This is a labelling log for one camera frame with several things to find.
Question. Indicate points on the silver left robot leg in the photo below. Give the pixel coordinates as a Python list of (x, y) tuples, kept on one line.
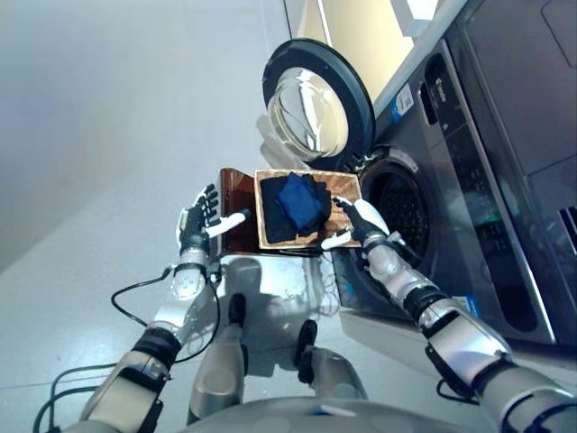
[(216, 361)]

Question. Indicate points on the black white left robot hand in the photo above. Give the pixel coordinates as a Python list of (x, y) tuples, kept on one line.
[(196, 225)]

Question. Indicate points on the large rectangular wicker basket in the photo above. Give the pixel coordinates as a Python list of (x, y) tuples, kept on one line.
[(345, 181)]

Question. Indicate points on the grey robot torso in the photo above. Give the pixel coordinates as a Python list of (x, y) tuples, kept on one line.
[(270, 415)]

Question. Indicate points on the black garment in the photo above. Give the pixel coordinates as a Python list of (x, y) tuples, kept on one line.
[(270, 212)]

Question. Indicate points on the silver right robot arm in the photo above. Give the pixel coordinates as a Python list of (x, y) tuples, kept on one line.
[(460, 338)]

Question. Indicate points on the blue garment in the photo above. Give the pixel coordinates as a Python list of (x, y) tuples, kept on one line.
[(299, 200)]

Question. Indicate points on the glossy brown stool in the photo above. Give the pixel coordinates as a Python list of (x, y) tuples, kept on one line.
[(234, 198)]

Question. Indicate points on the round glass washer door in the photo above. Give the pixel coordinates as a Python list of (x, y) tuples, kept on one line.
[(311, 113)]

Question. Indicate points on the blue white label sticker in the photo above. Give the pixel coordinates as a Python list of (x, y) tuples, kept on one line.
[(401, 101)]

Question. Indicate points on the dark grey washing machine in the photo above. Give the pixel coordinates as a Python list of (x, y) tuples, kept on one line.
[(451, 189)]

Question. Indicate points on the blue energy label sticker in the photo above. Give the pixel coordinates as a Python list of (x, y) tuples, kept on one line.
[(471, 306)]

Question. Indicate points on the silver robot leg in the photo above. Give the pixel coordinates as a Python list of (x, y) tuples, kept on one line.
[(329, 370), (216, 361)]

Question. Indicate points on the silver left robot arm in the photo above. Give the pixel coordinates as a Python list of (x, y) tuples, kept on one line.
[(185, 279)]

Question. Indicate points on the silver right robot leg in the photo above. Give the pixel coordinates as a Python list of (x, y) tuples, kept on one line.
[(329, 370)]

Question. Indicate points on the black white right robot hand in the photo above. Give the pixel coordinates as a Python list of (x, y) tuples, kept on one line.
[(369, 221)]

